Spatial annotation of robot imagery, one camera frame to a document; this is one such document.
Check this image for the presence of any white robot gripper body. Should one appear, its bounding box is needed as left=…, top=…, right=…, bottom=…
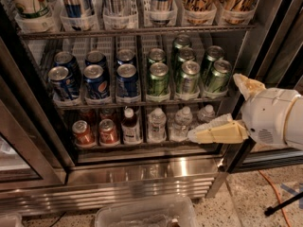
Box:
left=241, top=88, right=302, bottom=149

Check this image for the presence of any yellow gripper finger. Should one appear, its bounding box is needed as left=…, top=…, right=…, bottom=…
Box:
left=233, top=74, right=265, bottom=100
left=187, top=113, right=249, bottom=144

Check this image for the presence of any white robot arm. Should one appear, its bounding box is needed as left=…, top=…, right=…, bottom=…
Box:
left=187, top=74, right=303, bottom=150

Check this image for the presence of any glass fridge door right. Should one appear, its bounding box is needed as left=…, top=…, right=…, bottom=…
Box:
left=224, top=0, right=303, bottom=173

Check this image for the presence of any clear water bottle middle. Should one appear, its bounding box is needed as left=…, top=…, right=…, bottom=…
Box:
left=170, top=106, right=193, bottom=142

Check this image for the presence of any clear water bottle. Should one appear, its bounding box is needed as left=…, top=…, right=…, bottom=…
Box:
left=148, top=108, right=167, bottom=143
left=197, top=104, right=215, bottom=123
left=170, top=106, right=193, bottom=142

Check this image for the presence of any green soda can middle row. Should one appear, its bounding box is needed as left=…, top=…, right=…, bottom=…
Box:
left=175, top=47, right=196, bottom=69

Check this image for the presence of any gold tall can right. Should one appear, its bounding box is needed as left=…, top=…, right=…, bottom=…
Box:
left=214, top=0, right=257, bottom=26

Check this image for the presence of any gold tall can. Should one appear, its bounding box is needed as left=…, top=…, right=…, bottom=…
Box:
left=181, top=0, right=213, bottom=26
left=214, top=0, right=257, bottom=26

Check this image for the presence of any gold tall can left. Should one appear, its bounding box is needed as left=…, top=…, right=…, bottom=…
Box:
left=181, top=0, right=213, bottom=26

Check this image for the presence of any blue pepsi can front right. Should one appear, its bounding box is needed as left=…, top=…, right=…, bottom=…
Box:
left=116, top=63, right=139, bottom=98

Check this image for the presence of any blue pepsi can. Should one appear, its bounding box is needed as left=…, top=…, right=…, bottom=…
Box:
left=84, top=50, right=108, bottom=70
left=48, top=66, right=80, bottom=101
left=116, top=63, right=139, bottom=98
left=83, top=64, right=110, bottom=99
left=54, top=51, right=81, bottom=80
left=116, top=49, right=136, bottom=66

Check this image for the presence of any red soda can front right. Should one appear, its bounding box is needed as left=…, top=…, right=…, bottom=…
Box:
left=98, top=119, right=119, bottom=145

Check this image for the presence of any red soda can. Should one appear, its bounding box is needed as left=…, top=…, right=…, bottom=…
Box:
left=98, top=119, right=119, bottom=145
left=80, top=109, right=96, bottom=125
left=99, top=108, right=116, bottom=120
left=72, top=120, right=95, bottom=148

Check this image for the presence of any red soda can rear right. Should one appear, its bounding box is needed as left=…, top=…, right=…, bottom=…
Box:
left=99, top=108, right=116, bottom=120

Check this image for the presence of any blue pepsi can rear right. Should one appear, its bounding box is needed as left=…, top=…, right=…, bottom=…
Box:
left=116, top=49, right=136, bottom=66

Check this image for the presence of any stainless steel fridge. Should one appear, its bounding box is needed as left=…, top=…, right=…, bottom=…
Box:
left=0, top=0, right=299, bottom=218

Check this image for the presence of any blue pepsi can front middle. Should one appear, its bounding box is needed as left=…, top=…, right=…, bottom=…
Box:
left=83, top=64, right=110, bottom=99

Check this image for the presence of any red soda can rear left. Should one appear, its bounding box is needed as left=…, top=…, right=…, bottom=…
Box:
left=80, top=109, right=96, bottom=125

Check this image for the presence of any red soda can front left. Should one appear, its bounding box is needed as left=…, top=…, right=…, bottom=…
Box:
left=72, top=120, right=95, bottom=148

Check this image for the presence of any blue pepsi can rear middle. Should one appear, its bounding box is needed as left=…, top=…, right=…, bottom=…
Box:
left=84, top=50, right=108, bottom=70

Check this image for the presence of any blue pepsi can front left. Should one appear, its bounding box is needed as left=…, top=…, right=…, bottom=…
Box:
left=48, top=66, right=80, bottom=101

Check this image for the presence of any blue pepsi can rear left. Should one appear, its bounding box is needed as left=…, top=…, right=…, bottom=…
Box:
left=54, top=51, right=81, bottom=80

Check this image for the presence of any white tall can top shelf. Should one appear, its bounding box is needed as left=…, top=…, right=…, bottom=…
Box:
left=12, top=0, right=51, bottom=19

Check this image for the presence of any clear water bottle right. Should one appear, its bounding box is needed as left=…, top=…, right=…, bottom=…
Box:
left=197, top=104, right=215, bottom=123

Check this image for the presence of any clear water bottle left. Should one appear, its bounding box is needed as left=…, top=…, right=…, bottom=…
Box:
left=148, top=108, right=167, bottom=143

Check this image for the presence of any clear plastic bin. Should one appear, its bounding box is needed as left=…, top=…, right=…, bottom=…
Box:
left=95, top=196, right=199, bottom=227

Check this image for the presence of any brown drink bottle white label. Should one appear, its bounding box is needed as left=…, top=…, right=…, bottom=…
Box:
left=121, top=108, right=141, bottom=145

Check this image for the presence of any black stand leg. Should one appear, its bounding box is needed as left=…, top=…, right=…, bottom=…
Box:
left=264, top=192, right=303, bottom=217

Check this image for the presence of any small clear container corner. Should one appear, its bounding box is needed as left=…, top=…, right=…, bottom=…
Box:
left=0, top=214, right=24, bottom=227

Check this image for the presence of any orange cable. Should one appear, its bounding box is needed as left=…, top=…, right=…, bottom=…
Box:
left=257, top=169, right=293, bottom=227

